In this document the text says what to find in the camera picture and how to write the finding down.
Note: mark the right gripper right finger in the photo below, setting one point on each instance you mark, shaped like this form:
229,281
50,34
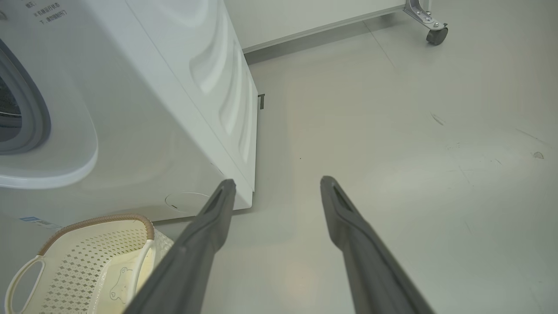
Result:
370,270

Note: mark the blue energy label sticker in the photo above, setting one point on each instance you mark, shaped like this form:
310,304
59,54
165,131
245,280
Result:
39,222

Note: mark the cream perforated laundry basket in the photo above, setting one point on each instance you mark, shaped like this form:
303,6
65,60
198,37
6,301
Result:
78,261

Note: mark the white partition board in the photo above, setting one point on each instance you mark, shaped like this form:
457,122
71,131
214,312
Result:
283,17

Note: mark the cream garment with bear print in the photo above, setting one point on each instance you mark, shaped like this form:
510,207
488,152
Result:
122,283

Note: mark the metal frame leg with caster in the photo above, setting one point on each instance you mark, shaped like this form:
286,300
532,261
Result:
436,35

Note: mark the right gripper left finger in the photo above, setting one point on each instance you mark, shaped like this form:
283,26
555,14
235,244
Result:
192,261

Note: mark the white front-load washing machine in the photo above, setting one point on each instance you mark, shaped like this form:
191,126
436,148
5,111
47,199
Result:
144,131

